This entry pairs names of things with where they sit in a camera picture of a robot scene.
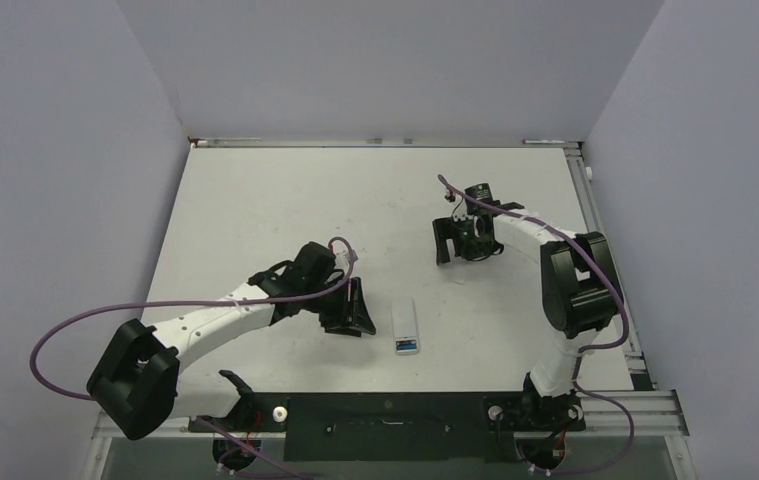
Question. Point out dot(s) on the blue battery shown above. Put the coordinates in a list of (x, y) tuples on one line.
[(406, 345)]

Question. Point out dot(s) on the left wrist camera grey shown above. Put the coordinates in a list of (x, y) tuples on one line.
[(345, 258)]

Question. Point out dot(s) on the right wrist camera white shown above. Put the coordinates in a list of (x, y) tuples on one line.
[(459, 212)]

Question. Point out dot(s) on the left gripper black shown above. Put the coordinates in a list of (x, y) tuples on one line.
[(350, 312)]

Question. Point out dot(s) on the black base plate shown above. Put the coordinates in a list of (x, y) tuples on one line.
[(427, 426)]

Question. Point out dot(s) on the aluminium frame rail right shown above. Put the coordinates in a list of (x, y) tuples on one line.
[(626, 329)]

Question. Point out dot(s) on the aluminium frame rail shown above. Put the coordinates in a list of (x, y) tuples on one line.
[(626, 329), (380, 142)]

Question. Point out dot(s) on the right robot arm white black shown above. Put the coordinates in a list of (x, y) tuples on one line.
[(580, 290)]

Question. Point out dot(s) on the aluminium frame rail back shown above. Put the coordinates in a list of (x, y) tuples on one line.
[(380, 142)]

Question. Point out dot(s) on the white remote control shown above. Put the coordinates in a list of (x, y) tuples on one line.
[(404, 323)]

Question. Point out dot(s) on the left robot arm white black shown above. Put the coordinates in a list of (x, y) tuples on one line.
[(140, 380)]

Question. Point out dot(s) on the white battery cover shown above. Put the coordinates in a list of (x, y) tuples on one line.
[(458, 277)]

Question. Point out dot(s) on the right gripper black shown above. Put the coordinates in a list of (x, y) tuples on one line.
[(446, 230)]

